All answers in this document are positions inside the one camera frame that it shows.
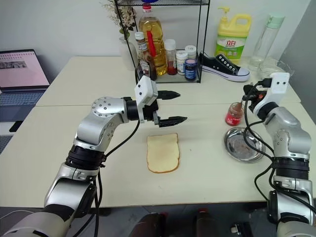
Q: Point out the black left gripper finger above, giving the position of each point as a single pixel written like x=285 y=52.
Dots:
x=172 y=120
x=169 y=94

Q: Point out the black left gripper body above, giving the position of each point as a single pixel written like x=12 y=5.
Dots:
x=150 y=111

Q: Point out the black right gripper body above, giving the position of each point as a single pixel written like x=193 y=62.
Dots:
x=258 y=96

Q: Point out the metal spoon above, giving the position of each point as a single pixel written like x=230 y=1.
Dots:
x=240 y=104

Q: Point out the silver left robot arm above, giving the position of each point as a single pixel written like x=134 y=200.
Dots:
x=98 y=123

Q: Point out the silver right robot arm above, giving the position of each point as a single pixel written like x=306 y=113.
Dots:
x=288 y=138

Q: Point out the glass jar of red jam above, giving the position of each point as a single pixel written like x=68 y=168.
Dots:
x=233 y=117

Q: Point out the white bread slice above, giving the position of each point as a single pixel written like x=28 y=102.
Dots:
x=163 y=153

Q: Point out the dark blue glass jar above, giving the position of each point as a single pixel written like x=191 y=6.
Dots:
x=190 y=70

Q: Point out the spice jar with red contents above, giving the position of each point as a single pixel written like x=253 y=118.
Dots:
x=171 y=61

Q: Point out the black and white sneaker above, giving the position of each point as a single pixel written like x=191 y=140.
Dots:
x=222 y=66

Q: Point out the clear glass bowl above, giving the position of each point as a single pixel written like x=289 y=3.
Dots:
x=274 y=66

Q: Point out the white jar with blue label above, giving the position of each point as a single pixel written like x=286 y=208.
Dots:
x=180 y=63

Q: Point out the brown sauce bottle white cap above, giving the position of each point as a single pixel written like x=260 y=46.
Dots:
x=144 y=64

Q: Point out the small white lidded jar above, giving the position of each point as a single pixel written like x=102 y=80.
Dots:
x=191 y=51

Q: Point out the clear bottle with green lid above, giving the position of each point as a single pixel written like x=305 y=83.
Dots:
x=265 y=42

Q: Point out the yellow dish soap pump bottle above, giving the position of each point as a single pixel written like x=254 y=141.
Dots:
x=232 y=39

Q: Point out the round metal plate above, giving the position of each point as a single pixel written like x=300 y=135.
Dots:
x=237 y=148

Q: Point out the white vase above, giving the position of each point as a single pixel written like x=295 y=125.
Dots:
x=124 y=56

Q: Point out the large cooking oil bottle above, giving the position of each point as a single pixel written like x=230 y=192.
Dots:
x=158 y=32

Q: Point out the dried flower bunch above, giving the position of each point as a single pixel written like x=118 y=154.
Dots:
x=121 y=14

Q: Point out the blue object on rack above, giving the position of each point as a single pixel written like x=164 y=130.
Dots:
x=149 y=1

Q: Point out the dark bottle with red cap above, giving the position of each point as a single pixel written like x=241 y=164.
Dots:
x=203 y=222

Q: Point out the dark rounded shape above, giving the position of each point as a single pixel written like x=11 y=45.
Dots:
x=148 y=225

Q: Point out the small black and white object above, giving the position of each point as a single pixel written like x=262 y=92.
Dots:
x=239 y=230

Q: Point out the open laptop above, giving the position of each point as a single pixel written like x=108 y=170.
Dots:
x=19 y=74

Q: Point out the dark mat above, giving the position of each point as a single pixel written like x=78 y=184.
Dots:
x=5 y=144

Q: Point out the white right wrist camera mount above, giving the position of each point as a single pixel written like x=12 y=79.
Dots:
x=278 y=86

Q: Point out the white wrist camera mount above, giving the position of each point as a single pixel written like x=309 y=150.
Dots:
x=278 y=86
x=146 y=89

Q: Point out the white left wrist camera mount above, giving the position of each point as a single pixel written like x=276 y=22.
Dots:
x=146 y=89

